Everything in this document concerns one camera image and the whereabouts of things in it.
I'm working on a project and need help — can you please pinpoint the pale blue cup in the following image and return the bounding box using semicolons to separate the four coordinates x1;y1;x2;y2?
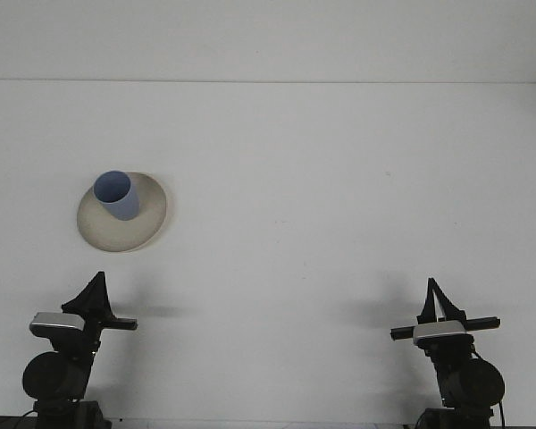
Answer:
92;170;140;222

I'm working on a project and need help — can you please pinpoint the pale round plate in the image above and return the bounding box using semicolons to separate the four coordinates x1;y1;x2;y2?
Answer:
76;171;169;254

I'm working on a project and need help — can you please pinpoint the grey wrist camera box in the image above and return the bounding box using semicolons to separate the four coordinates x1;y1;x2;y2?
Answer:
412;321;469;347
29;312;86;339

